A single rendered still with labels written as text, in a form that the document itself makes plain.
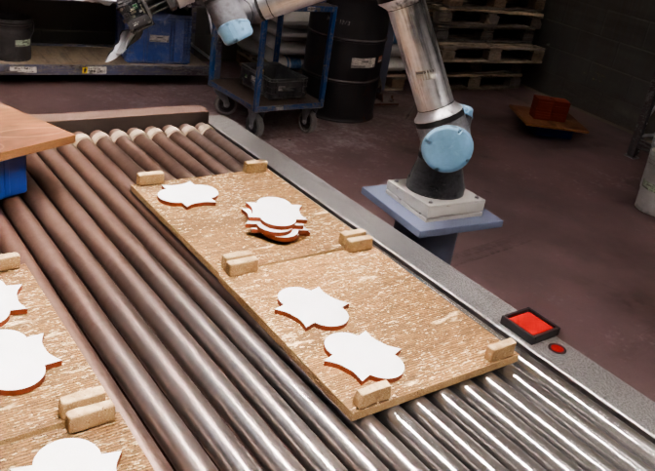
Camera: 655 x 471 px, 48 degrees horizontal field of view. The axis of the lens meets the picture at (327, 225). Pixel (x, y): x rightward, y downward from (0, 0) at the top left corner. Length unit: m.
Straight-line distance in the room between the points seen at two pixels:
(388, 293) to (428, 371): 0.23
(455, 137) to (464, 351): 0.60
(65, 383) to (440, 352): 0.57
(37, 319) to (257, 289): 0.36
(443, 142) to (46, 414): 1.04
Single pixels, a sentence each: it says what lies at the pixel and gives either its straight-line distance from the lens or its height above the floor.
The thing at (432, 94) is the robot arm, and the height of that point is 1.20.
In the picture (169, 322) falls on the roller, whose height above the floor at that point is 0.92.
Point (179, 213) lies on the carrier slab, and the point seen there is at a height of 0.94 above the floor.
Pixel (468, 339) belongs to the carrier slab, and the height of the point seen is 0.94.
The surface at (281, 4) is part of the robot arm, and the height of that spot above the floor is 1.31.
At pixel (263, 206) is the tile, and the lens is 1.52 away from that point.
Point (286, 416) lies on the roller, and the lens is 1.07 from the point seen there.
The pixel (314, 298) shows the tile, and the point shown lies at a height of 0.95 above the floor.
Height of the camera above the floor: 1.61
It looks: 25 degrees down
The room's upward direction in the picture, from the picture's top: 9 degrees clockwise
